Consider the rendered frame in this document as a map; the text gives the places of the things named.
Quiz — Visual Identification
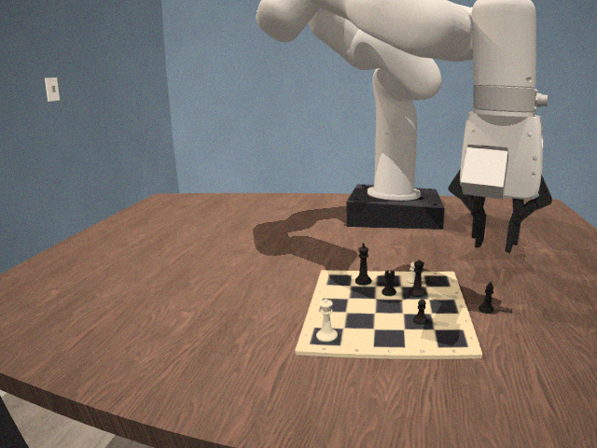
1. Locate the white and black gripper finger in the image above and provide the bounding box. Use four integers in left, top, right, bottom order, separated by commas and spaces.
449, 169, 486, 247
506, 175, 552, 253

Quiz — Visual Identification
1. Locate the cream chessboard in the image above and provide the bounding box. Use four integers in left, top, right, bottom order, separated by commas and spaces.
295, 271, 482, 359

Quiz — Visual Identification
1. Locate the white queen chess piece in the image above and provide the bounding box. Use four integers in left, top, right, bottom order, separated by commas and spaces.
316, 300, 338, 343

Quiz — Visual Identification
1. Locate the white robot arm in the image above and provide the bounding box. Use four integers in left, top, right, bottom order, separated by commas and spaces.
257, 0, 548, 201

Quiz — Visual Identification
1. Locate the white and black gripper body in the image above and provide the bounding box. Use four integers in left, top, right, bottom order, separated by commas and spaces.
460, 108, 543, 200

